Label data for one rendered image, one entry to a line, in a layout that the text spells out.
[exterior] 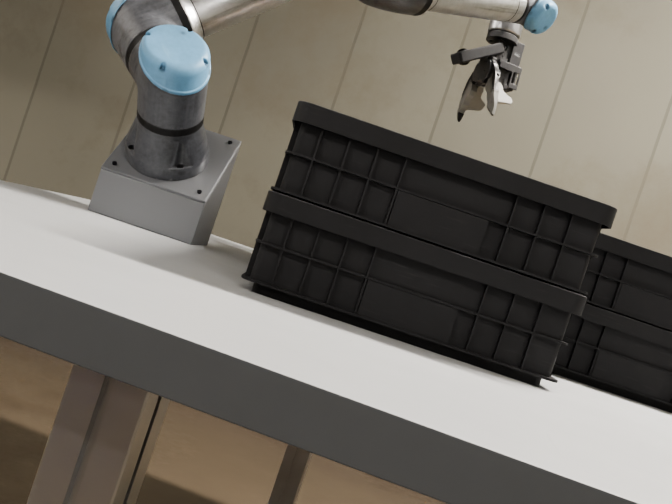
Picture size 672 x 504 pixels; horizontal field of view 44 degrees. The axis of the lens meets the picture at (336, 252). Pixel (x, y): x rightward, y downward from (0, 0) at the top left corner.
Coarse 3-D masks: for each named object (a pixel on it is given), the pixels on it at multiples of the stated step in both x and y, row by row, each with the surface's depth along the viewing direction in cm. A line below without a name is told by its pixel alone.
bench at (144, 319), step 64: (0, 192) 119; (0, 256) 60; (64, 256) 72; (128, 256) 90; (192, 256) 120; (0, 320) 53; (64, 320) 53; (128, 320) 52; (192, 320) 60; (256, 320) 72; (320, 320) 91; (128, 384) 57; (192, 384) 52; (256, 384) 51; (320, 384) 52; (384, 384) 60; (448, 384) 73; (512, 384) 91; (576, 384) 122; (64, 448) 58; (128, 448) 57; (320, 448) 50; (384, 448) 50; (448, 448) 50; (512, 448) 52; (576, 448) 61; (640, 448) 73
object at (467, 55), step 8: (464, 48) 183; (480, 48) 182; (488, 48) 183; (496, 48) 184; (456, 56) 182; (464, 56) 181; (472, 56) 182; (480, 56) 182; (488, 56) 183; (464, 64) 183
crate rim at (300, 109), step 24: (312, 120) 95; (336, 120) 95; (360, 120) 95; (384, 144) 95; (408, 144) 95; (432, 144) 96; (456, 168) 96; (480, 168) 96; (528, 192) 96; (552, 192) 96; (600, 216) 96
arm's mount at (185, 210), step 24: (120, 144) 150; (216, 144) 156; (240, 144) 159; (120, 168) 146; (216, 168) 151; (96, 192) 145; (120, 192) 145; (144, 192) 145; (168, 192) 145; (192, 192) 145; (216, 192) 151; (120, 216) 145; (144, 216) 145; (168, 216) 145; (192, 216) 145; (216, 216) 159; (192, 240) 145
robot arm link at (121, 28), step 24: (120, 0) 145; (144, 0) 144; (168, 0) 144; (192, 0) 146; (216, 0) 146; (240, 0) 148; (264, 0) 150; (288, 0) 153; (120, 24) 143; (144, 24) 140; (168, 24) 141; (192, 24) 144; (216, 24) 148; (120, 48) 143
